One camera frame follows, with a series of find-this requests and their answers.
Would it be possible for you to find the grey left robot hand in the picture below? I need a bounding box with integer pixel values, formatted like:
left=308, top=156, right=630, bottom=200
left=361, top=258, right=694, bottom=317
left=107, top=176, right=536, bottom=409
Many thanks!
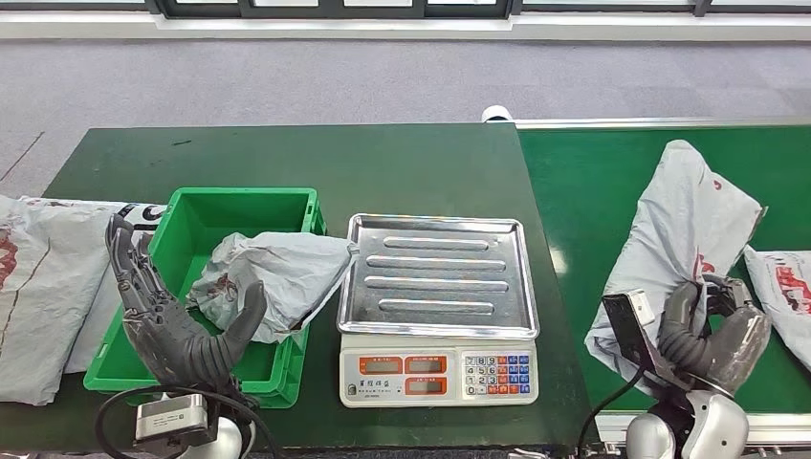
left=104, top=213, right=269, bottom=389

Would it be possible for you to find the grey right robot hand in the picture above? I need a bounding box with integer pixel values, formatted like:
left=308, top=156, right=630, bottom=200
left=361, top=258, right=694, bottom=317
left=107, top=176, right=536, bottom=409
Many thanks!
left=655, top=273, right=775, bottom=397

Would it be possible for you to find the grey parcel black red print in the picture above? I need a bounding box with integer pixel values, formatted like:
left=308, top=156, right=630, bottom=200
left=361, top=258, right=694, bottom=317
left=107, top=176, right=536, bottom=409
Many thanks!
left=742, top=245, right=811, bottom=375

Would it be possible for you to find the grey parcel thin red line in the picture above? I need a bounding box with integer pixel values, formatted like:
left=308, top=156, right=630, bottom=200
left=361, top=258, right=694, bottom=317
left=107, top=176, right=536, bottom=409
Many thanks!
left=583, top=139, right=768, bottom=394

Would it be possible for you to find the grey parcel dark red print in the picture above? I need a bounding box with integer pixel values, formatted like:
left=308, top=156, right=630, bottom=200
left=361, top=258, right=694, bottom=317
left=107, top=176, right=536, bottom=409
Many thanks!
left=185, top=230, right=360, bottom=346

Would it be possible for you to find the large grey parcel red print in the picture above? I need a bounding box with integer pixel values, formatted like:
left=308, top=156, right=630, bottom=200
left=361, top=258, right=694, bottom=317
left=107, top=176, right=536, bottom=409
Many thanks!
left=0, top=194, right=121, bottom=407

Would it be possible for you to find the green conveyor belt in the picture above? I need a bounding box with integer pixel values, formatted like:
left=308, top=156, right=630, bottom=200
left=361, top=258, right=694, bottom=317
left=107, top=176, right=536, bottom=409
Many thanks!
left=515, top=116, right=811, bottom=445

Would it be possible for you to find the green plastic crate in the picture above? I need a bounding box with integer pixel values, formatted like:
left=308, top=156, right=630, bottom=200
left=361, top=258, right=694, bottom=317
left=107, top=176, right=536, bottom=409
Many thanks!
left=82, top=186, right=327, bottom=410

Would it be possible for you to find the white scale with steel tray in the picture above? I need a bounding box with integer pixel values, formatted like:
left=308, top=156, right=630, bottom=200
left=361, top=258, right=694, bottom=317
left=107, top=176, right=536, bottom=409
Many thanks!
left=336, top=213, right=541, bottom=410

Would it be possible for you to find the white window sill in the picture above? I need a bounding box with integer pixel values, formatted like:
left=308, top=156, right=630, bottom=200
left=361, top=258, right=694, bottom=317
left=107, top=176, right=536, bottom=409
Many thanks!
left=0, top=9, right=811, bottom=42

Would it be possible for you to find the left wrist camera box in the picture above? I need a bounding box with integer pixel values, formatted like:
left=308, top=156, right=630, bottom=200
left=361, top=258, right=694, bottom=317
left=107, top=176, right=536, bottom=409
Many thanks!
left=133, top=392, right=220, bottom=454

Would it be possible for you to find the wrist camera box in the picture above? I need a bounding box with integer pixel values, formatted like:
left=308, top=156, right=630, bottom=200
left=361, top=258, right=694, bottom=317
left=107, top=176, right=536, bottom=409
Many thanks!
left=600, top=289, right=695, bottom=394
left=133, top=392, right=220, bottom=454

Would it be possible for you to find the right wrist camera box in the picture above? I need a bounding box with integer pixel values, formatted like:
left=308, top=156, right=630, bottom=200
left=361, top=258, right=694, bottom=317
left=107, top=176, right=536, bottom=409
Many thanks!
left=600, top=289, right=695, bottom=394

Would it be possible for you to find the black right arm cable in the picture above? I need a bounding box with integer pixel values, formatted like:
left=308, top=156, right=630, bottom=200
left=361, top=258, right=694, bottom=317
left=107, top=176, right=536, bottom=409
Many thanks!
left=575, top=363, right=647, bottom=459

